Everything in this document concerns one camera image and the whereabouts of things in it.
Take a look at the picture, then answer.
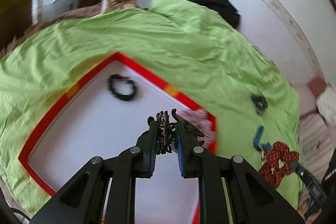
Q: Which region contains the black claw hair clip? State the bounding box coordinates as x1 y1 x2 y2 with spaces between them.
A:
155 111 178 155

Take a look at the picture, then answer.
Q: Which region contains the pink checkered scrunchie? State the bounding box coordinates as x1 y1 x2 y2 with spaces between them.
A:
178 109 216 148

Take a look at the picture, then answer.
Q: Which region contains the red dotted scrunchie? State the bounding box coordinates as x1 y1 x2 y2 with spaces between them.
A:
258 141 299 189

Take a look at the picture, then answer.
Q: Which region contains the blue strap wristwatch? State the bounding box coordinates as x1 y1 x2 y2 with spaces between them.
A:
252 126 273 152

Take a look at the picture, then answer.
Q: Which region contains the black beaded hair tie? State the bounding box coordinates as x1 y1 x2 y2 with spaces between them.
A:
107 73 138 102

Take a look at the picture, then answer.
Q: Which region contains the pink striped mattress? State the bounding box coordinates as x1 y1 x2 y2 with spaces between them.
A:
295 77 335 181

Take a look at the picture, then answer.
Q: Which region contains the red white cardboard tray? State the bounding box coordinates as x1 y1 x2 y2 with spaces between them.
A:
18 53 202 223

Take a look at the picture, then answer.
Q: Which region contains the dark grey scrunchie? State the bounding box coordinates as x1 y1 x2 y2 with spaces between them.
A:
251 94 268 115

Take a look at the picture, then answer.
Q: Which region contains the white floral pillow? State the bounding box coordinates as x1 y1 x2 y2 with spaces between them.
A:
316 86 336 127

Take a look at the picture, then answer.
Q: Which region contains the green bed sheet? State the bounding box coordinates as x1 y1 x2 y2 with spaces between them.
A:
1 0 299 215

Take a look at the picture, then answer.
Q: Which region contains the brown quilted blanket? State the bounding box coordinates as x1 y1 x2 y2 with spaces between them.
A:
1 3 101 57

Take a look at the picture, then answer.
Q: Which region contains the tiger print cloth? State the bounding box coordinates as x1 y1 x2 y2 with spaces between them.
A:
100 0 138 14

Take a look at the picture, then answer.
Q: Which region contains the black garment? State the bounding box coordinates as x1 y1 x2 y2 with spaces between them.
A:
186 0 240 29

